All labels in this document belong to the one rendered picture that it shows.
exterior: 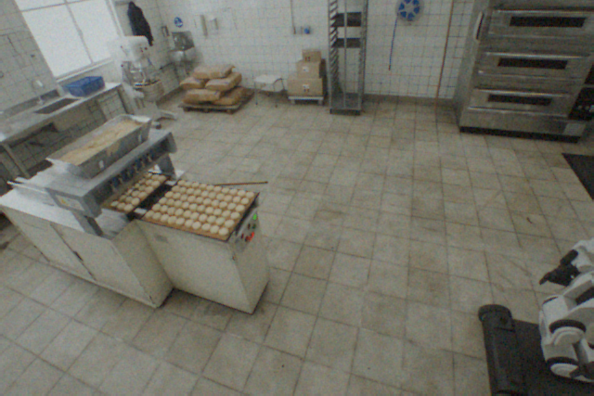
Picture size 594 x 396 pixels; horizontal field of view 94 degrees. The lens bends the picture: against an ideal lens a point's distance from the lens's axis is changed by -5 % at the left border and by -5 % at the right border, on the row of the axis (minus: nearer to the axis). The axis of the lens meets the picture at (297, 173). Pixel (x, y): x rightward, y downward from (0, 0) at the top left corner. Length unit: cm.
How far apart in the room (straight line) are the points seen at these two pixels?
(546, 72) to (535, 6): 75
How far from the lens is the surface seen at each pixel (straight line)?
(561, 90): 458
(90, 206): 188
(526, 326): 241
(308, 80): 504
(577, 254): 196
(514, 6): 416
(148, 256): 227
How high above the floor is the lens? 204
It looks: 36 degrees down
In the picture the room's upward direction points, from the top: 5 degrees counter-clockwise
